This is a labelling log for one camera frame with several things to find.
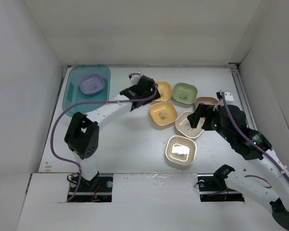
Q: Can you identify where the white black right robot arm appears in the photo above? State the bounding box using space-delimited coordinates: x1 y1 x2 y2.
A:
187 102 289 231

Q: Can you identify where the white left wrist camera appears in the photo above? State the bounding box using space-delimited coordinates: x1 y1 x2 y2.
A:
129 71 143 85

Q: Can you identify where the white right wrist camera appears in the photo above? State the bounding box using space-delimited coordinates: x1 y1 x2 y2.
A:
216 90 234 104

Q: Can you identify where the cream panda plate lower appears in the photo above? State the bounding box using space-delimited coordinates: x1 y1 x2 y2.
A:
165 136 197 166

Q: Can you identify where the green panda plate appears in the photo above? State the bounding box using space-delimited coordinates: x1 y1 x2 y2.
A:
172 82 198 104

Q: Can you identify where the purple panda plate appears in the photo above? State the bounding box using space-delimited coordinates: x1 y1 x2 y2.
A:
79 74 105 95

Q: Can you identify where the brown panda plate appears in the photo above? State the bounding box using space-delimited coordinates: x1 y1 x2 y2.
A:
195 97 219 109

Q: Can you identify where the beige panda plate upper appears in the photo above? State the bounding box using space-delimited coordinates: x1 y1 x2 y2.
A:
175 111 204 139

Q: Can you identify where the yellow panda plate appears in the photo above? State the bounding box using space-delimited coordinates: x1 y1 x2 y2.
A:
149 101 178 126
154 81 172 102

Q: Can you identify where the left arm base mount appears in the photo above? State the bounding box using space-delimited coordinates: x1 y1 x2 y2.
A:
67 173 113 203

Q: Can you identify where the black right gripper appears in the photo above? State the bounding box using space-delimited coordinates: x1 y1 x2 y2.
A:
187 103 233 143

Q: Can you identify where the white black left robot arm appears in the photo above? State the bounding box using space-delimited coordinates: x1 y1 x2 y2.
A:
64 73 160 191

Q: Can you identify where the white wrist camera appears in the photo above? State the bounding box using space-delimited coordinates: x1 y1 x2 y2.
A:
216 90 234 104
129 71 143 85

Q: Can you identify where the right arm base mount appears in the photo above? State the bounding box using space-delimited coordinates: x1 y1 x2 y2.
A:
194 165 245 202

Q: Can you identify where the teal transparent plastic bin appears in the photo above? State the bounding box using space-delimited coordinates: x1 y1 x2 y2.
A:
62 65 111 116

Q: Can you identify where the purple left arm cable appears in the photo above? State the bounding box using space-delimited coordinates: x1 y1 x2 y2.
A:
52 71 159 202

